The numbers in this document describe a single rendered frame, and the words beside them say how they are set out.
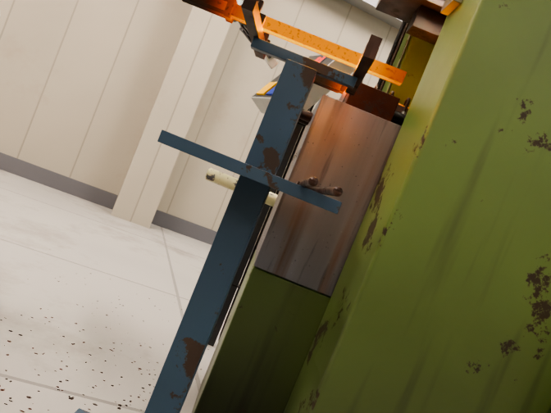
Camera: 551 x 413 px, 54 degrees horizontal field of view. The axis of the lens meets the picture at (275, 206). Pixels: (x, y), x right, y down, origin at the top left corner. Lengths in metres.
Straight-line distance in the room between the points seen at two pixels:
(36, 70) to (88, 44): 0.43
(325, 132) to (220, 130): 3.28
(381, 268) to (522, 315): 0.29
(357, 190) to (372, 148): 0.11
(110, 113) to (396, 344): 3.70
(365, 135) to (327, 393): 0.60
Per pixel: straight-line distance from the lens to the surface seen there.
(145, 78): 4.53
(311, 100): 1.96
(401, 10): 1.69
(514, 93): 1.15
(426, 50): 1.83
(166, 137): 0.86
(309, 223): 1.31
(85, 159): 4.54
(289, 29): 1.07
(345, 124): 1.32
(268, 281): 1.33
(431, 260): 1.10
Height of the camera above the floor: 0.67
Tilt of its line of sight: 2 degrees down
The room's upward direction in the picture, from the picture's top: 22 degrees clockwise
